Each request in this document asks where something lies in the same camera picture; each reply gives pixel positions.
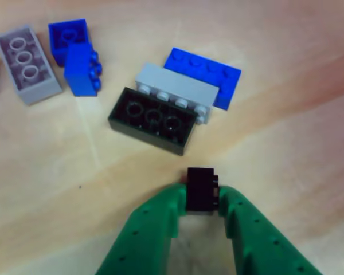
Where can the small black lego brick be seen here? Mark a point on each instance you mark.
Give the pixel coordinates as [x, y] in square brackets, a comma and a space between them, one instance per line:
[200, 190]

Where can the light grey 1x4 lego brick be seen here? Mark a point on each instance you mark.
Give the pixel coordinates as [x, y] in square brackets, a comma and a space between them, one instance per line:
[177, 84]

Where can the dark green 2x4 lego brick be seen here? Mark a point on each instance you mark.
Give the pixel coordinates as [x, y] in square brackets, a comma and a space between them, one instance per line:
[149, 126]

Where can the blue 2x2 lego brick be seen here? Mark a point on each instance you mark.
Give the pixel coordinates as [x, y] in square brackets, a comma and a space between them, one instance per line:
[78, 71]
[68, 40]

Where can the blue 2x4 lego brick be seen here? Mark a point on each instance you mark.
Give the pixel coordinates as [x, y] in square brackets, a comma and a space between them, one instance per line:
[206, 67]

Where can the grey 2x4 lego brick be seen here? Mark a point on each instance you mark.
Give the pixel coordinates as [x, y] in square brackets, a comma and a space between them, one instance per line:
[28, 66]

